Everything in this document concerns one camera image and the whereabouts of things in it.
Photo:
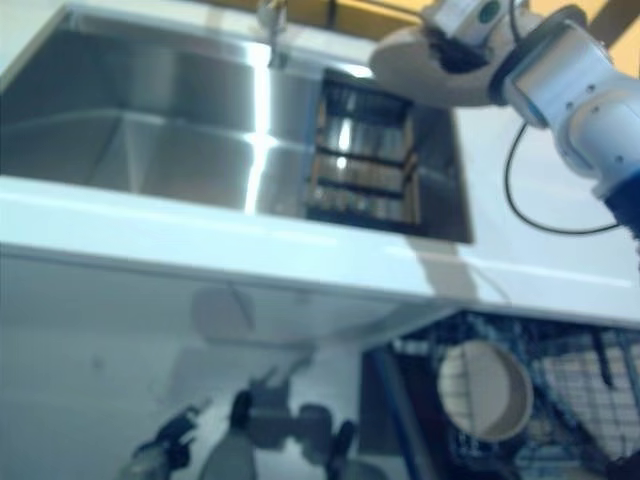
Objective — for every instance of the chrome pull-down kitchen faucet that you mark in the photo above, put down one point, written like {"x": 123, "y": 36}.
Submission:
{"x": 272, "y": 25}

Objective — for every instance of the black built-in dishwasher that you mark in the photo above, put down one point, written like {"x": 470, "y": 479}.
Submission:
{"x": 380, "y": 400}

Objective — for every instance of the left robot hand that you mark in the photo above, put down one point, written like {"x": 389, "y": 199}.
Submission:
{"x": 172, "y": 437}

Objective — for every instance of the large white round plate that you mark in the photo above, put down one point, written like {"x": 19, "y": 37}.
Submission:
{"x": 490, "y": 395}

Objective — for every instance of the stainless steel kitchen sink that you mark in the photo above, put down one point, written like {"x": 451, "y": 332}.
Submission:
{"x": 150, "y": 100}

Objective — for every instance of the silver left robot leg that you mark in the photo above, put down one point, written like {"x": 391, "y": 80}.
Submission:
{"x": 230, "y": 460}

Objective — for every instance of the black left robot foot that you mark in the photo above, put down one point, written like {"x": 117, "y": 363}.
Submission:
{"x": 241, "y": 407}

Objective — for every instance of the white glossy cabinet door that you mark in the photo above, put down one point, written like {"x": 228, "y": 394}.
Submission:
{"x": 100, "y": 300}
{"x": 325, "y": 310}

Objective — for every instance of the black dish drying rack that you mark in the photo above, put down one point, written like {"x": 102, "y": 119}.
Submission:
{"x": 360, "y": 165}

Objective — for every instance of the black right robot foot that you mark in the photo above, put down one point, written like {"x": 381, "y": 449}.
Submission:
{"x": 345, "y": 440}

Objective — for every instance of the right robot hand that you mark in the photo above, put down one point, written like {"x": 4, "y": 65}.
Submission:
{"x": 465, "y": 30}

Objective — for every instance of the black robot foot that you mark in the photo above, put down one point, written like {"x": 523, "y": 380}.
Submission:
{"x": 241, "y": 407}
{"x": 345, "y": 440}

